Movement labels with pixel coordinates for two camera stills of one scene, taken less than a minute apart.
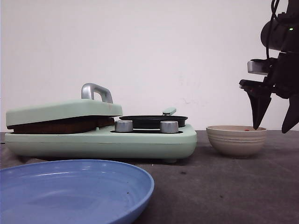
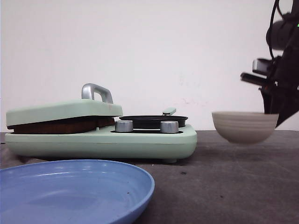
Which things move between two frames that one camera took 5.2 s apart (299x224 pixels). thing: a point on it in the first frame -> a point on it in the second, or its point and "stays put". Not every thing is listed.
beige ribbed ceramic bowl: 235,141 -> 245,127
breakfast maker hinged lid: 86,107 stays put
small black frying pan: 154,122 stays put
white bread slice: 62,126 stays put
